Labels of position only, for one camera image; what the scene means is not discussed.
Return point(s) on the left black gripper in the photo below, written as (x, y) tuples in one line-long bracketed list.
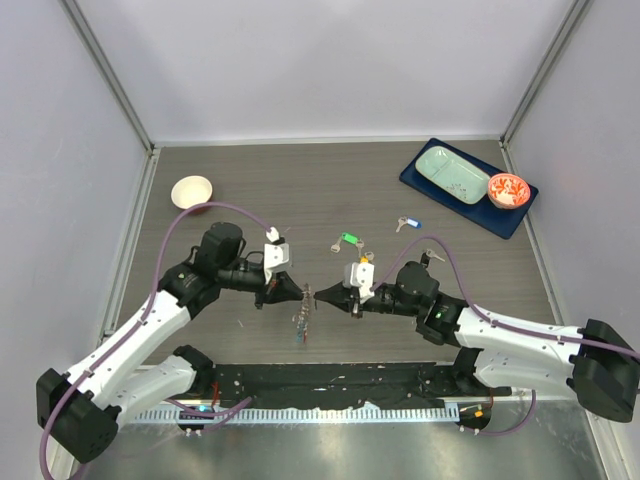
[(280, 288)]

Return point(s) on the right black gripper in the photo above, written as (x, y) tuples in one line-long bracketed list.
[(344, 298)]

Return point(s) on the metal crescent keyring holder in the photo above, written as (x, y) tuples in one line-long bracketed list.
[(302, 318)]

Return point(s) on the silver key with ring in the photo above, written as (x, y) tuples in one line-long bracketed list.
[(336, 247)]

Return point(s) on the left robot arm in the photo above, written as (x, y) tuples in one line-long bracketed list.
[(84, 407)]

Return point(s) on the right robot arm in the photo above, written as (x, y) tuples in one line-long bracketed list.
[(592, 364)]

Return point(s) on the silver key by green tag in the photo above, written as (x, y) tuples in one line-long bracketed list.
[(359, 246)]

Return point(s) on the green key tag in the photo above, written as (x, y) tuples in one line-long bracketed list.
[(350, 238)]

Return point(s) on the silver key by blue tag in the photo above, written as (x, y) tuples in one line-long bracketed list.
[(401, 222)]

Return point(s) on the loose silver key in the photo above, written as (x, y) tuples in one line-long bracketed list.
[(433, 255)]

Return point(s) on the blue key tag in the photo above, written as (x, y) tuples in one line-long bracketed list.
[(414, 223)]

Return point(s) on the white and red bowl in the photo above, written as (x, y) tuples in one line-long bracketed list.
[(190, 191)]

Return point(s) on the light green divided dish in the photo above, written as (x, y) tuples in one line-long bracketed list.
[(453, 174)]

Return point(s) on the dark blue tray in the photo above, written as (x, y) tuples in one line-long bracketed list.
[(501, 222)]

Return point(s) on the red patterned bowl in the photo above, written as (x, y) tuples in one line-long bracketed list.
[(508, 191)]

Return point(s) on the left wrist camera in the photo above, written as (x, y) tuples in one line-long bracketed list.
[(276, 259)]

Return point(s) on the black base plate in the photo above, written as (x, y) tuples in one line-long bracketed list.
[(341, 386)]

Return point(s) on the slotted cable duct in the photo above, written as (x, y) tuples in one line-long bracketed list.
[(170, 414)]

